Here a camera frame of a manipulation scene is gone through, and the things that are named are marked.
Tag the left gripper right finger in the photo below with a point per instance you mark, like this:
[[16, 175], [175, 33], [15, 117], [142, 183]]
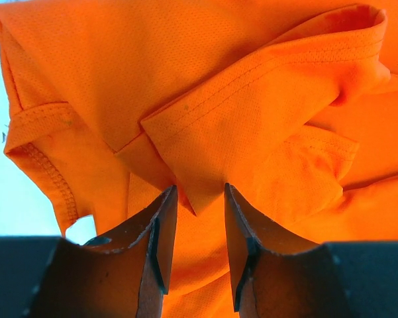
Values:
[[274, 272]]

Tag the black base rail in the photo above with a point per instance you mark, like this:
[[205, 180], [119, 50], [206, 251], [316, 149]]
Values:
[[368, 272]]

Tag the orange t shirt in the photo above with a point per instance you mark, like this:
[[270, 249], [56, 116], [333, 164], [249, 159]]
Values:
[[295, 103]]

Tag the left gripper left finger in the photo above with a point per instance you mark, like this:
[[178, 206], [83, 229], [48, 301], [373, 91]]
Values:
[[125, 272]]

